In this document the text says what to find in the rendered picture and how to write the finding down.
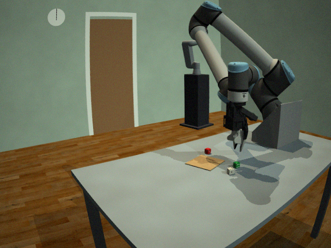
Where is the tan flat mat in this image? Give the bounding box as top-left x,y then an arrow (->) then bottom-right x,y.
185,155 -> 225,171

